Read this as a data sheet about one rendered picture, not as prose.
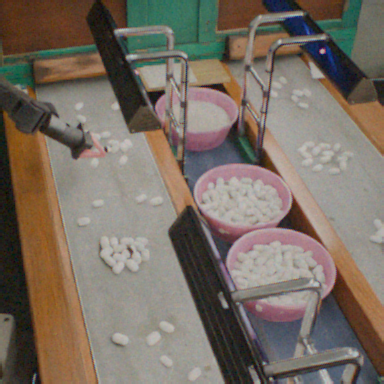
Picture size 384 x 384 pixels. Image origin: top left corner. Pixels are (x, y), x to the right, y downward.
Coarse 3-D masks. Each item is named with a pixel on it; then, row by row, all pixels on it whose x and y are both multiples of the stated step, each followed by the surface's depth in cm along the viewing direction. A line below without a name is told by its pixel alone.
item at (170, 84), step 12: (108, 36) 175; (120, 36) 175; (168, 36) 179; (168, 48) 181; (120, 60) 165; (132, 60) 164; (144, 60) 164; (168, 60) 184; (180, 60) 169; (168, 72) 186; (168, 84) 189; (180, 84) 173; (168, 96) 192; (180, 96) 176; (168, 108) 195; (180, 108) 178; (168, 120) 197; (180, 120) 181; (168, 132) 200; (180, 132) 183; (168, 144) 203; (180, 144) 186; (180, 156) 189; (180, 168) 192
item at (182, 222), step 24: (192, 216) 121; (192, 240) 119; (192, 264) 117; (216, 264) 112; (192, 288) 115; (216, 288) 109; (216, 312) 108; (240, 312) 105; (216, 336) 106; (240, 336) 101; (216, 360) 105; (240, 360) 100; (264, 360) 102
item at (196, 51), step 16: (336, 32) 239; (352, 32) 240; (160, 48) 226; (176, 48) 228; (192, 48) 229; (208, 48) 231; (352, 48) 245; (16, 64) 218; (144, 64) 229; (160, 64) 231; (16, 80) 222; (32, 80) 223; (64, 80) 229; (80, 80) 229; (96, 80) 229; (0, 112) 228; (0, 128) 233; (0, 144) 241; (16, 224) 268
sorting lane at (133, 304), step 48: (48, 96) 222; (96, 96) 221; (48, 144) 201; (144, 144) 201; (96, 192) 184; (144, 192) 184; (96, 240) 170; (96, 288) 158; (144, 288) 158; (96, 336) 148; (144, 336) 148; (192, 336) 147
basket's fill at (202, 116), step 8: (176, 104) 220; (192, 104) 219; (200, 104) 220; (208, 104) 219; (176, 112) 216; (192, 112) 216; (200, 112) 215; (208, 112) 215; (216, 112) 216; (224, 112) 217; (176, 120) 211; (192, 120) 212; (200, 120) 212; (208, 120) 211; (216, 120) 213; (224, 120) 213; (192, 128) 208; (200, 128) 209; (208, 128) 208; (216, 128) 209
